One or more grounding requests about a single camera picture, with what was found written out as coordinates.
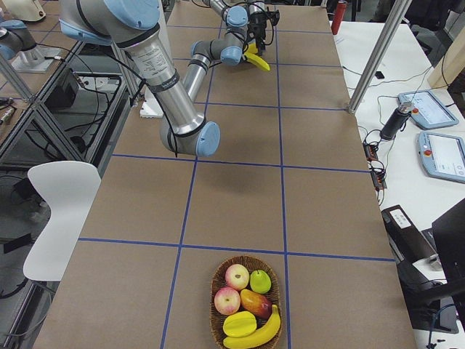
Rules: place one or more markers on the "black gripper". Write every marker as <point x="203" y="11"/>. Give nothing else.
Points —
<point x="258" y="26"/>

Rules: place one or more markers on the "yellow banana back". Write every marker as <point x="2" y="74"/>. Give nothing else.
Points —
<point x="251" y="55"/>

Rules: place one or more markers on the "yellow banana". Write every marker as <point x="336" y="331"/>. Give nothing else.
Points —
<point x="260" y="336"/>
<point x="251" y="55"/>

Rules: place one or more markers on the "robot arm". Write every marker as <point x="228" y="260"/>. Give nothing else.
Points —
<point x="226" y="10"/>
<point x="134" y="26"/>

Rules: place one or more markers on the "woven fruit basket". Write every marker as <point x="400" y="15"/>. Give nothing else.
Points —
<point x="218" y="281"/>

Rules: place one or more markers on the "red cylinder bottle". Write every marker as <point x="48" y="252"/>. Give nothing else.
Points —
<point x="338" y="16"/>

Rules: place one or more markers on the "small orange circuit board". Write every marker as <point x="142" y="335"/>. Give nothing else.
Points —
<point x="370" y="152"/>

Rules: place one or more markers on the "far teach pendant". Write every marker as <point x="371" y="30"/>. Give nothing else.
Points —
<point x="432" y="113"/>

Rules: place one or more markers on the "teach pendant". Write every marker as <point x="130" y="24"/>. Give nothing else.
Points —
<point x="442" y="156"/>
<point x="432" y="113"/>

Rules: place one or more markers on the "near teach pendant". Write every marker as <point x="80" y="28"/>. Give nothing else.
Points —
<point x="442" y="156"/>

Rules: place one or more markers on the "pink apple upper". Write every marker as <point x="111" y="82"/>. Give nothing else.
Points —
<point x="237" y="276"/>

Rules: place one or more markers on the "pink apple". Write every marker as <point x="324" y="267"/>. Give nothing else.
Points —
<point x="237" y="276"/>
<point x="227" y="301"/>

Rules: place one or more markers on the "green pear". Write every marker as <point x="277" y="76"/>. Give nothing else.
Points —
<point x="260" y="282"/>

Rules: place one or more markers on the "black box with label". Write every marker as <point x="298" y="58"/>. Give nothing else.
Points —
<point x="407" y="238"/>

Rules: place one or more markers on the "pink apple lower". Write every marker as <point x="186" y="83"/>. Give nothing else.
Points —
<point x="227" y="301"/>

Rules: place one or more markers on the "red orange mango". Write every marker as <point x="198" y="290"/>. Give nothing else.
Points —
<point x="256" y="303"/>

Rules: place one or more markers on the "black monitor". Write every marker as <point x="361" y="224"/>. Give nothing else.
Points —
<point x="448" y="233"/>

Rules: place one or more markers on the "yellow star fruit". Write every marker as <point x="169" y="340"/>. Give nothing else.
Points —
<point x="240" y="324"/>

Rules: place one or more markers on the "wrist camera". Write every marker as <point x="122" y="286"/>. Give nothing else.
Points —
<point x="273" y="17"/>

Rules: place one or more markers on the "white pedestal column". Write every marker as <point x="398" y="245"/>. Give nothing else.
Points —
<point x="150" y="108"/>

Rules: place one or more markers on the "aluminium frame post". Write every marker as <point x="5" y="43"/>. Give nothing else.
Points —
<point x="398" y="10"/>

